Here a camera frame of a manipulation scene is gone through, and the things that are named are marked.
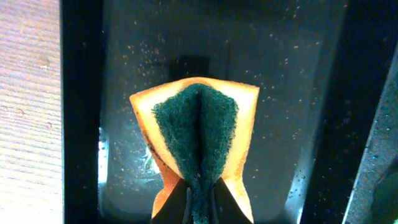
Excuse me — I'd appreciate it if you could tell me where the green and yellow sponge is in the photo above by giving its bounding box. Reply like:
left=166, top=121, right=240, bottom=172
left=129, top=77, right=259, bottom=223

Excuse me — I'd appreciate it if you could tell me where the black round tray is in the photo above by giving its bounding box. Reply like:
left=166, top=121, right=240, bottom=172
left=343, top=50, right=397, bottom=224

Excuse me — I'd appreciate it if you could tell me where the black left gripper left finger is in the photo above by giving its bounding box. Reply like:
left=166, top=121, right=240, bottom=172
left=151, top=179, right=190, bottom=224

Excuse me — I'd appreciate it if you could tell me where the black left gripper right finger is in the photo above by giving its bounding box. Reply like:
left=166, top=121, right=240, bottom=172
left=211, top=178, right=251, bottom=224

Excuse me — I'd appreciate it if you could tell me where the black rectangular tray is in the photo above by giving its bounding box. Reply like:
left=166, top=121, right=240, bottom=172
left=60, top=0, right=397, bottom=223

